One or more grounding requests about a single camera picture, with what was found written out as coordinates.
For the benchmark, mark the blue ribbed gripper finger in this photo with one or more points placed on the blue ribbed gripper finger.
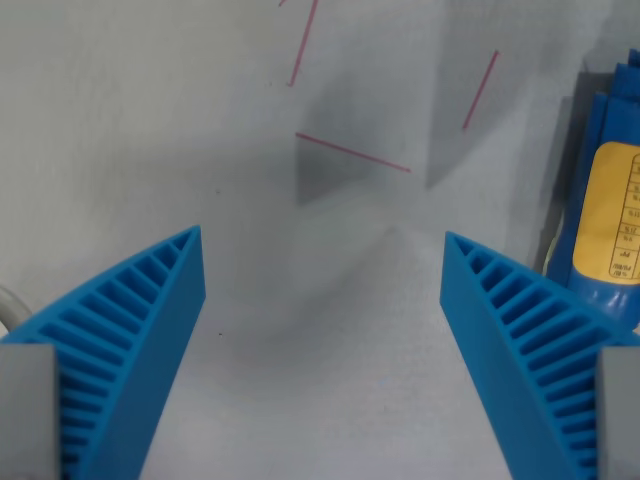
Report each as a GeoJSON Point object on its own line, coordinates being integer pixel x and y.
{"type": "Point", "coordinates": [480, 320]}
{"type": "Point", "coordinates": [150, 320]}

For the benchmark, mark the clear tape roll white core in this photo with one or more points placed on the clear tape roll white core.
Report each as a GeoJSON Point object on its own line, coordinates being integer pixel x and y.
{"type": "Point", "coordinates": [12, 305]}

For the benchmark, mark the blue and yellow tube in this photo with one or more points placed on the blue and yellow tube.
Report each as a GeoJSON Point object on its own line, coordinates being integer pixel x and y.
{"type": "Point", "coordinates": [612, 210]}

